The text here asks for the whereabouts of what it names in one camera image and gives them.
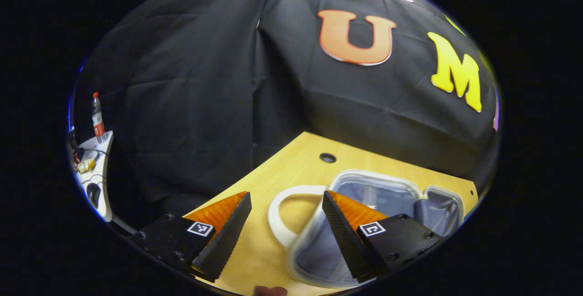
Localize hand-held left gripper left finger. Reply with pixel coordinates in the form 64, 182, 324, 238
130, 191, 252, 283

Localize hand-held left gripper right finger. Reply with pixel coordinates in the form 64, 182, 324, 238
322, 190, 445, 284

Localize white suitcase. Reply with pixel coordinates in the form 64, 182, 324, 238
267, 169, 465, 288

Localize black computer mouse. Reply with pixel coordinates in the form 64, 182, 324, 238
87, 183, 102, 209

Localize white side desk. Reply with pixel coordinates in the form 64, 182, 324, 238
71, 131, 114, 223

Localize red label plastic bottle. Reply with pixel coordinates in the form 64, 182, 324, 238
92, 92, 106, 138

